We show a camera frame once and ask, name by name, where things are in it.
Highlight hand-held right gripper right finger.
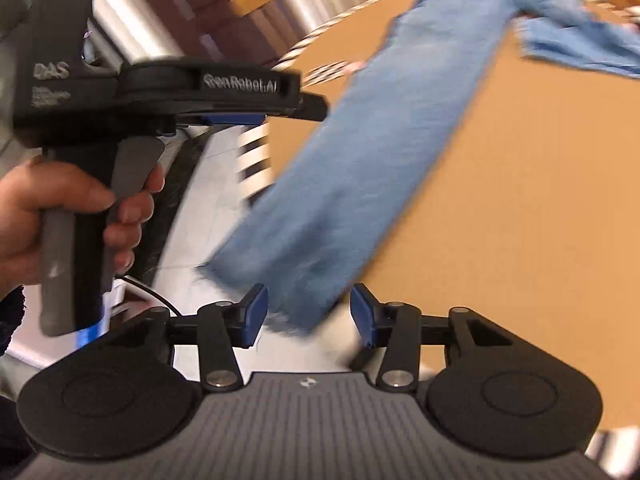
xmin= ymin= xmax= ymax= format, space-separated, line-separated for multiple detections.
xmin=349 ymin=282 xmax=514 ymax=394

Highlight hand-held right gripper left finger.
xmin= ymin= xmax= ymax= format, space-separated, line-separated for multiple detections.
xmin=107 ymin=282 xmax=270 ymax=394

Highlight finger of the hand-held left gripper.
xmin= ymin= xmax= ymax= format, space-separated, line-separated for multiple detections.
xmin=175 ymin=94 xmax=331 ymax=127

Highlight blue denim jeans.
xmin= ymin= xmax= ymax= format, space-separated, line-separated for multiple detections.
xmin=197 ymin=0 xmax=640 ymax=337

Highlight person's left hand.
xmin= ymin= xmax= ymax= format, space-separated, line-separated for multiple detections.
xmin=0 ymin=158 xmax=166 ymax=302

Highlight black white checkered patch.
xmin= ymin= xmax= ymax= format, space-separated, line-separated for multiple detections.
xmin=303 ymin=59 xmax=354 ymax=88

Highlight black cable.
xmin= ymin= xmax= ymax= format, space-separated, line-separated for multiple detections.
xmin=121 ymin=274 xmax=182 ymax=318

